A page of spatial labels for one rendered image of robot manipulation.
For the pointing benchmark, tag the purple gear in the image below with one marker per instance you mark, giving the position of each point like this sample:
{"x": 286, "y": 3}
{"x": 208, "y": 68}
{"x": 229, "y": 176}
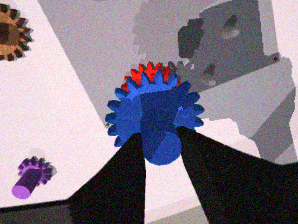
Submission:
{"x": 32, "y": 172}

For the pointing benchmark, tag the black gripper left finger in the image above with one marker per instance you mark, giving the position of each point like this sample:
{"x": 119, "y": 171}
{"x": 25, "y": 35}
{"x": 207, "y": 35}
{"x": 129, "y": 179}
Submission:
{"x": 114, "y": 195}

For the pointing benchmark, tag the blue gear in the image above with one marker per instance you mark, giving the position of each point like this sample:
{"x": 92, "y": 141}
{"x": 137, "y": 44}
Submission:
{"x": 155, "y": 109}

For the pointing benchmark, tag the red gear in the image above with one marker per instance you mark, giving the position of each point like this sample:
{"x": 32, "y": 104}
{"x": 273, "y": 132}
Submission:
{"x": 150, "y": 71}

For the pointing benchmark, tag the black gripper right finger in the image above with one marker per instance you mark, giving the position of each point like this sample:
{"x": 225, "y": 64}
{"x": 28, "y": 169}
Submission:
{"x": 234, "y": 187}

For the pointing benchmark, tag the brown gear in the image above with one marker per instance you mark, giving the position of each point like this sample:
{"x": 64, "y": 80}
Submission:
{"x": 12, "y": 35}

